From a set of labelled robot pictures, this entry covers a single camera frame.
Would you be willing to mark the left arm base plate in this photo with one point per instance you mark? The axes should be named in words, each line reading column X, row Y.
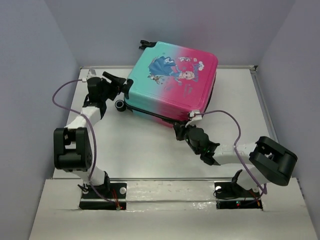
column 113, row 199

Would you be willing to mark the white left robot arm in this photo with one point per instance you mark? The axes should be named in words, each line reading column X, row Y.
column 75, row 145

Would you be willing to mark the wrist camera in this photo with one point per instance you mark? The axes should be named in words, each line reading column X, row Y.
column 90, row 74
column 195, row 116

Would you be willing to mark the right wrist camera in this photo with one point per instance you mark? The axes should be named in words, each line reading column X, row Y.
column 195, row 116

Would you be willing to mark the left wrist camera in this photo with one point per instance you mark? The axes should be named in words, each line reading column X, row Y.
column 90, row 74

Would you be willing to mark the pink and teal suitcase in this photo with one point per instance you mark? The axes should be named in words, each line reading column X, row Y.
column 168, row 82

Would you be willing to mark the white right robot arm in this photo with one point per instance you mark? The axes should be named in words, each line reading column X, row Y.
column 264, row 161

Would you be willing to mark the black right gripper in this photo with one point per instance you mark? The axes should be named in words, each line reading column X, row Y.
column 180, row 128

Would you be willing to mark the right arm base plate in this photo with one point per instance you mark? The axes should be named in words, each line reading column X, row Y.
column 233, row 197

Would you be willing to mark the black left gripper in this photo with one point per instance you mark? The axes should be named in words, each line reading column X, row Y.
column 116, row 85

